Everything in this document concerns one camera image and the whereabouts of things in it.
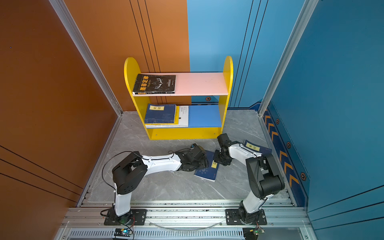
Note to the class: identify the left aluminium corner post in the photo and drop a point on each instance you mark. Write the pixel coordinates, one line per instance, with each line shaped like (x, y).
(74, 32)

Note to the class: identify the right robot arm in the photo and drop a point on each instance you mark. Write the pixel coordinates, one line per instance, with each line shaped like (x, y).
(264, 176)

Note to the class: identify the black book orange title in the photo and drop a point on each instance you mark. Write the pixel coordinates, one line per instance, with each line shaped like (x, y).
(154, 84)

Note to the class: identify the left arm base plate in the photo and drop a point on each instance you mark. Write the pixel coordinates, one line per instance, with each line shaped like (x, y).
(126, 216)

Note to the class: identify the left green circuit board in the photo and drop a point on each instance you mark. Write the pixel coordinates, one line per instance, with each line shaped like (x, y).
(124, 234)

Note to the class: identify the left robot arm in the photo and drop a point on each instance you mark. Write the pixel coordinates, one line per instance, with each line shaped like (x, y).
(128, 174)

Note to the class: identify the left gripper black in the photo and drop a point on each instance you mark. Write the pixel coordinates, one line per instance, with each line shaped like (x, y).
(204, 163)

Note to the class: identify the green circuit board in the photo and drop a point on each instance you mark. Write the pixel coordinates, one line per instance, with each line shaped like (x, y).
(124, 234)
(252, 233)

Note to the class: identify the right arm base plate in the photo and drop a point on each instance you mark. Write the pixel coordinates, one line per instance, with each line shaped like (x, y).
(241, 217)

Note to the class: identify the right aluminium corner post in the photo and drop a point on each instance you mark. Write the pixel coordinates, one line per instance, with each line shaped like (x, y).
(295, 36)

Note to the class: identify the right green circuit board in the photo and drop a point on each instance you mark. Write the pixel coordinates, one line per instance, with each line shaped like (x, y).
(252, 233)

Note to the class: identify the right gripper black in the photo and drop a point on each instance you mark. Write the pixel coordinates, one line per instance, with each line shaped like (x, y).
(217, 152)

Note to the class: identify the aluminium corner post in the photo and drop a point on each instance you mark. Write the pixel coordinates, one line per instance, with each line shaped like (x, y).
(295, 36)
(74, 32)

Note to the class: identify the navy book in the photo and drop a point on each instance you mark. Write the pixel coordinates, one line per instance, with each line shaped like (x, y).
(160, 114)
(209, 173)
(256, 148)

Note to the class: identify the aluminium frame rail front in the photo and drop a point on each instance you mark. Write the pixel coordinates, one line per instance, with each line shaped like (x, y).
(188, 216)

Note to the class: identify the white La Dame book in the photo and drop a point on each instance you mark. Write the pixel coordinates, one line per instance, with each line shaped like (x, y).
(181, 119)

